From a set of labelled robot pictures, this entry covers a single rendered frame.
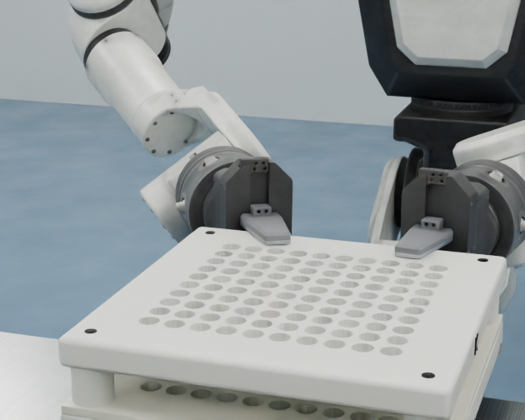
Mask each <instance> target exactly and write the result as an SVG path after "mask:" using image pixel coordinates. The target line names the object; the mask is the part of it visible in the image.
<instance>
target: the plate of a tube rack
mask: <svg viewBox="0 0 525 420"><path fill-rule="evenodd" d="M394 251H395V246H388V245H380V244H371V243H363V242H347V241H338V240H330V239H321V238H313V237H297V236H291V243H289V244H276V245H265V244H263V243H262V242H260V241H259V240H258V239H257V238H255V237H254V236H253V235H252V234H251V233H249V232H247V231H238V230H230V229H221V228H213V227H199V228H198V229H197V230H195V231H194V232H193V233H191V234H190V235H189V236H188V237H186V238H185V239H183V240H182V241H181V242H180V243H179V244H178V245H177V246H175V247H174V248H173V249H171V250H170V251H169V252H167V253H166V254H165V255H164V256H162V257H161V258H160V259H158V260H157V261H156V262H155V263H154V264H153V265H151V266H150V267H149V268H147V269H146V270H145V271H144V272H142V273H141V274H140V275H138V276H137V277H136V278H134V279H133V280H132V281H131V282H130V283H129V284H127V285H126V286H125V287H123V288H122V289H121V290H120V291H118V292H117V293H116V294H114V295H113V296H112V297H110V298H109V299H108V300H107V301H106V302H105V303H103V304H102V305H101V306H100V307H98V308H97V309H96V310H94V311H93V312H92V313H90V314H89V315H88V316H87V317H85V318H84V319H83V320H82V321H81V322H80V323H78V324H77V325H76V326H74V327H73V328H72V329H70V330H69V331H68V332H66V333H65V334H64V335H63V336H61V337H60V338H59V341H58V351H59V362H60V363H61V364H62V365H63V366H64V367H70V368H81V369H87V370H93V371H99V372H105V373H117V374H123V375H129V376H135V377H141V378H152V379H158V380H164V381H170V382H176V383H187V384H193V385H199V386H206V387H212V388H223V389H229V390H235V391H241V392H247V393H258V394H264V395H270V396H276V397H282V398H294V399H300V400H306V401H312V402H318V403H329V404H335V405H341V406H347V407H353V408H364V409H370V410H376V411H382V412H389V413H400V414H406V415H412V416H418V417H424V418H435V419H441V420H446V419H448V418H450V417H451V414H452V412H453V409H454V406H455V404H456V401H457V400H458V396H459V393H460V392H461V389H462V387H463V384H464V381H465V379H466V376H467V375H468V371H469V368H470V367H471V364H472V362H473V359H474V349H475V338H476V337H477V333H478V338H477V347H478V346H479V343H480V342H481V339H482V337H483V334H484V331H485V329H486V326H487V325H488V321H489V318H490V317H491V314H492V312H493V309H494V306H495V304H496V301H497V300H498V296H499V293H500V292H501V289H502V287H503V284H504V281H505V279H506V270H507V261H506V259H505V257H498V256H489V255H481V254H472V253H464V252H448V251H439V250H436V251H435V252H432V253H430V254H428V255H427V256H426V257H423V258H421V259H415V258H409V257H398V256H394Z"/></svg>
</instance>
